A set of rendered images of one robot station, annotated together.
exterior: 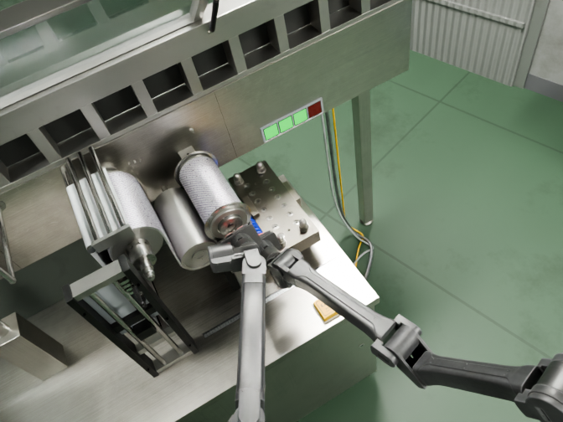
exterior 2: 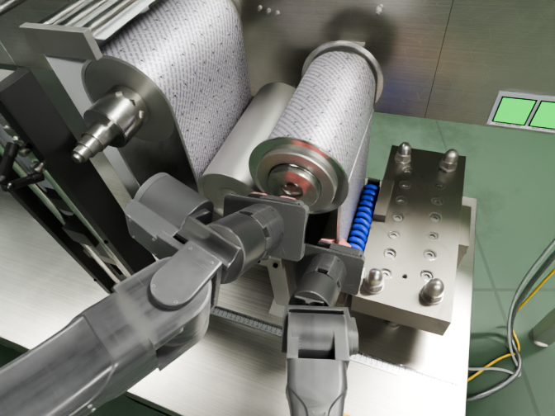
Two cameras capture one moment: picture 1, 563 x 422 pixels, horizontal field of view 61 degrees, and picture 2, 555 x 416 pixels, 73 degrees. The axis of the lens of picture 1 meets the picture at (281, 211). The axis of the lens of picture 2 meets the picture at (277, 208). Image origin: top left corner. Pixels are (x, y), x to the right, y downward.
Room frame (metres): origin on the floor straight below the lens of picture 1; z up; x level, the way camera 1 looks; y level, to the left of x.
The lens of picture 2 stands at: (0.58, -0.07, 1.63)
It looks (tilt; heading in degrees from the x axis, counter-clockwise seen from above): 50 degrees down; 44
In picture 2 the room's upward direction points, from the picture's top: 9 degrees counter-clockwise
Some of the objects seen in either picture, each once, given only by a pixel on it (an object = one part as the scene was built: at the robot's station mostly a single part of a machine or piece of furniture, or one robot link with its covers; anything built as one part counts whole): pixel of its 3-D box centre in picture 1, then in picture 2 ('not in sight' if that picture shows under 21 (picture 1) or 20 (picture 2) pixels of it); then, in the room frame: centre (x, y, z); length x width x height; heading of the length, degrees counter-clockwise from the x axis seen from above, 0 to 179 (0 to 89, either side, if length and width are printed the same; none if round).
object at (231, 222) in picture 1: (229, 224); (294, 185); (0.86, 0.15, 1.25); 0.07 x 0.02 x 0.07; 106
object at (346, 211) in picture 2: not in sight; (354, 189); (1.01, 0.13, 1.12); 0.23 x 0.01 x 0.18; 16
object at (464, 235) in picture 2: (293, 199); (458, 240); (1.12, -0.05, 0.96); 0.10 x 0.03 x 0.11; 16
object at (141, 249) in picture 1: (141, 254); (117, 116); (0.78, 0.39, 1.33); 0.06 x 0.06 x 0.06; 16
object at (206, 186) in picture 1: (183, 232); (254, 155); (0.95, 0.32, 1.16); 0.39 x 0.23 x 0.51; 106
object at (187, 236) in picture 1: (185, 227); (258, 148); (0.96, 0.31, 1.17); 0.26 x 0.12 x 0.12; 16
